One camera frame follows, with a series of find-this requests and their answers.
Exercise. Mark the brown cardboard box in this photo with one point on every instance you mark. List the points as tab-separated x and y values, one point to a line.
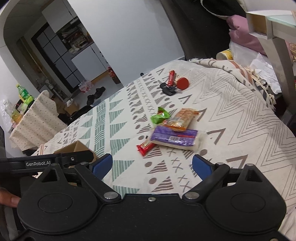
76	146

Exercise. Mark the orange bread package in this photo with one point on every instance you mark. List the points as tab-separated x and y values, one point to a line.
181	120

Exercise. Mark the clear oil bottle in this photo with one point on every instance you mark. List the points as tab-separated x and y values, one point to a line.
12	112

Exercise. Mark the black jacket on chair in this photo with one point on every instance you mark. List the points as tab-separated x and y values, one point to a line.
208	7

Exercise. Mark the bright green snack packet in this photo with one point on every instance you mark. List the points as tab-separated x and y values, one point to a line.
160	116

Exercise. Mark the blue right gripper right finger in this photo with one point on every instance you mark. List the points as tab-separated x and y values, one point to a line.
212	176

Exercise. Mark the red white snack packet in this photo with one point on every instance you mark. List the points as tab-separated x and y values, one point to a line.
145	147

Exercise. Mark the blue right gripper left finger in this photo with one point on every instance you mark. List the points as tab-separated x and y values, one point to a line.
93	173

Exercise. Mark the pink water bottle pack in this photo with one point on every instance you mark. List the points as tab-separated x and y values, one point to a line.
85	86

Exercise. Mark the left hand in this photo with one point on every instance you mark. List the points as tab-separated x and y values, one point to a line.
8	199

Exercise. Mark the dark red bottle on floor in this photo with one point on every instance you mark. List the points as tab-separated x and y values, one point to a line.
113	76

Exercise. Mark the pink garment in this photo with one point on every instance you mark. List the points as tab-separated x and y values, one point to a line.
239	34

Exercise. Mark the black shoes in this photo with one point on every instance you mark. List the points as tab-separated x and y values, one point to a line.
98	93

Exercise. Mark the green soda bottle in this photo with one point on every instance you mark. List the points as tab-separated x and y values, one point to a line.
24	95

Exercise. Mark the purple white cake package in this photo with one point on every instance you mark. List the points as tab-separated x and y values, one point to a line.
188	140

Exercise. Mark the yellow tape roll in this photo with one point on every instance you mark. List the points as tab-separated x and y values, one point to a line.
224	55

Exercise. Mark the black car keys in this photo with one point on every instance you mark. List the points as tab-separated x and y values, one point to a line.
169	90

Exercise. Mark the patterned bed blanket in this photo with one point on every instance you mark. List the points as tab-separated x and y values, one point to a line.
235	113

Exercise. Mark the red round keychain charm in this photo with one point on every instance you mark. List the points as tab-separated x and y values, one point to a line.
182	83

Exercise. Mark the grey chair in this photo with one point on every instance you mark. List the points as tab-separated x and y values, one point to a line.
201	34

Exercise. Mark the round table with cloth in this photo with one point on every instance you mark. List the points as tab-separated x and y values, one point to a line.
38	125

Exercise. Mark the white desk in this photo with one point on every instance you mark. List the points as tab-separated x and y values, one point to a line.
273	29

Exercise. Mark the white plastic bag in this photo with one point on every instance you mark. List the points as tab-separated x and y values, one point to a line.
256	61

